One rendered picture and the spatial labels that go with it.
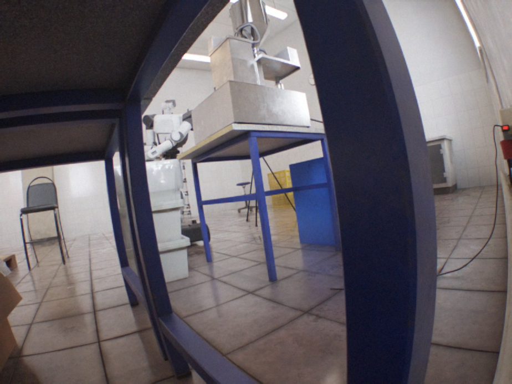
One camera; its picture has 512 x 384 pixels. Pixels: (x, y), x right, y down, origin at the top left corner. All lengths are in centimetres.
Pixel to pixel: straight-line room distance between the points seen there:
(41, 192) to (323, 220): 294
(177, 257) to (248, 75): 111
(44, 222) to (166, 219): 520
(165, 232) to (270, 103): 92
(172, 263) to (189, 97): 689
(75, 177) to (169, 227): 550
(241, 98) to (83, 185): 579
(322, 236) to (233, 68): 123
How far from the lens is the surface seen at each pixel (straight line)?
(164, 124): 228
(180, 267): 154
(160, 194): 149
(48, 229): 647
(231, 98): 134
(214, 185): 767
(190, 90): 819
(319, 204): 181
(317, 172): 179
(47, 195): 328
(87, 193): 679
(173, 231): 150
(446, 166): 402
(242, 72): 151
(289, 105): 160
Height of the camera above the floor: 44
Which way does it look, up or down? level
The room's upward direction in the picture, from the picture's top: 8 degrees counter-clockwise
